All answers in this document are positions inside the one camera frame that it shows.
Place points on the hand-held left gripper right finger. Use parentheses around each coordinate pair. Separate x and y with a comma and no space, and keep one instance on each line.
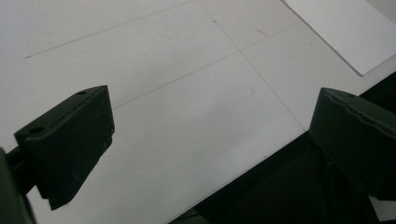
(355,140)

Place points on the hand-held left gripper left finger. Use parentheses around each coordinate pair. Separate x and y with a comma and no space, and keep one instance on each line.
(68,140)

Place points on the white paper sheet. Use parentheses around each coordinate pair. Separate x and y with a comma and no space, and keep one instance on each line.
(348,34)

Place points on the white board table cover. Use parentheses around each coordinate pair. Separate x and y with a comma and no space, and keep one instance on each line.
(186,109)

